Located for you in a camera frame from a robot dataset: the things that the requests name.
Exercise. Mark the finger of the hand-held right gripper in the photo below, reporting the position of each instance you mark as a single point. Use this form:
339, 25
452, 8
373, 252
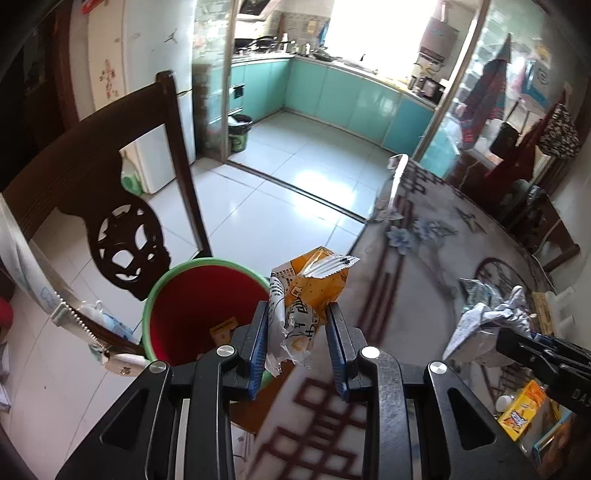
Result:
521, 346
561, 344

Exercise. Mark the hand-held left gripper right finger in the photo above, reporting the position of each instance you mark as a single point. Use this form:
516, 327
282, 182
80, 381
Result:
337, 355

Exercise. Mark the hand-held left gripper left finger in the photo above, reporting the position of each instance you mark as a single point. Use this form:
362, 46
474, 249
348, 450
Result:
257, 353

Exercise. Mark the silver wrapper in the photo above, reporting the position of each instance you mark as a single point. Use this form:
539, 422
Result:
510, 309

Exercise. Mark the orange snack wrapper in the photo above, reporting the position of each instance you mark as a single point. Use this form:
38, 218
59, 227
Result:
309, 295

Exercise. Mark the blue and white wrapper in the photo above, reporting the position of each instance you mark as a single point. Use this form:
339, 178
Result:
480, 291

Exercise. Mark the red bucket with green rim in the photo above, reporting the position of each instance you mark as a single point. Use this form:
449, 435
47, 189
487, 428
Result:
194, 304

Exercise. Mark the yellow woven mat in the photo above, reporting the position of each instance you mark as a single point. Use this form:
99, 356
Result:
541, 316

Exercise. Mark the small brown wrapper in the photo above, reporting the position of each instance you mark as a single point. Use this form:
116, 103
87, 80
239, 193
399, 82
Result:
224, 330

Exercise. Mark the blue book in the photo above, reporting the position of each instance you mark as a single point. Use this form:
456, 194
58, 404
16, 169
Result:
556, 436

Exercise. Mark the white plastic wrapper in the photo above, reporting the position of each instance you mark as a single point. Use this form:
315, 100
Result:
468, 334

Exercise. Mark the orange packet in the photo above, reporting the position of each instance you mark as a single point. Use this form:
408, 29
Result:
524, 410

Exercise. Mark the plain wooden chair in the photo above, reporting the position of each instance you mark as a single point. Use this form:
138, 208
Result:
549, 230

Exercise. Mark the black hanging bag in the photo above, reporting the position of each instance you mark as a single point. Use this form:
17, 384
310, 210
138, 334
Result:
504, 138

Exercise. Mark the black and white patterned bag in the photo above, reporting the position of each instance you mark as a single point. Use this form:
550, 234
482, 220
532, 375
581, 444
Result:
559, 131

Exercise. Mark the green bottle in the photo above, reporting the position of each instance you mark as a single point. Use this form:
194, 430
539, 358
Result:
132, 180

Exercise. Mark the green waste bin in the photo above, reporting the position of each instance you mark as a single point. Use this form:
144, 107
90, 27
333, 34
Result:
239, 134

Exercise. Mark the white refrigerator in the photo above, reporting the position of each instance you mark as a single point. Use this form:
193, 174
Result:
152, 138

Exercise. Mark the red striped hanging garment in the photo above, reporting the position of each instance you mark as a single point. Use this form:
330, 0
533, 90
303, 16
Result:
482, 101

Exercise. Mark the teal kitchen cabinets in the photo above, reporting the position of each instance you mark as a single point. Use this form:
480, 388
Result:
332, 92

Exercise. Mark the black microwave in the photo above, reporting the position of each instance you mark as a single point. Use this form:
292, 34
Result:
431, 90

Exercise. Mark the dark carved wooden chair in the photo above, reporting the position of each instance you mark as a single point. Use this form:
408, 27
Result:
69, 157

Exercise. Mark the black gas stove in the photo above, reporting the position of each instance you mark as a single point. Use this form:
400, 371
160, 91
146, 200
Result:
265, 44

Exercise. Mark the wall water heater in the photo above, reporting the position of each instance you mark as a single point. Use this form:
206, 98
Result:
438, 34

